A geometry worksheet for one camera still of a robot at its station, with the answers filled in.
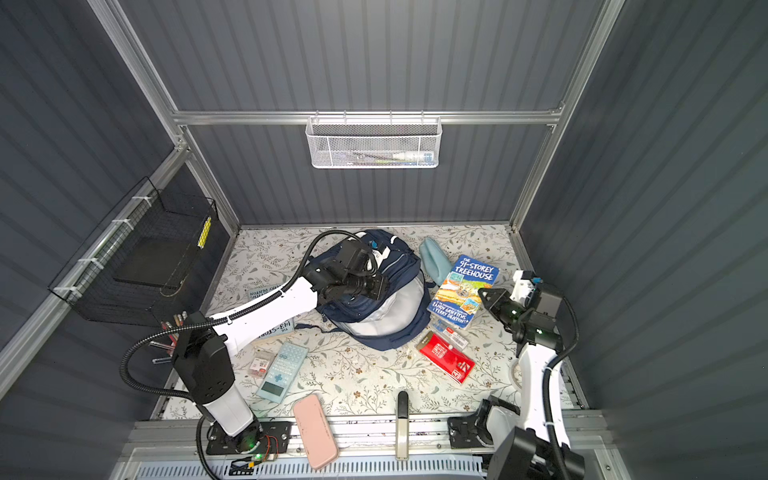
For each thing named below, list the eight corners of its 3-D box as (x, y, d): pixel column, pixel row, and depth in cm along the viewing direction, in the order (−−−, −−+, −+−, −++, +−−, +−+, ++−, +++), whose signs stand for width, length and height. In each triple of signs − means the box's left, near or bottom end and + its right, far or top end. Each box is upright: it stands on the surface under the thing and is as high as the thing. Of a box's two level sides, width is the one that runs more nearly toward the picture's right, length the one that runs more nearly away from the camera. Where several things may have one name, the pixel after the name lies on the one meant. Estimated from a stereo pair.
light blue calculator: (257, 395, 82) (254, 393, 80) (287, 343, 92) (285, 340, 90) (281, 405, 80) (279, 403, 79) (309, 350, 90) (308, 347, 88)
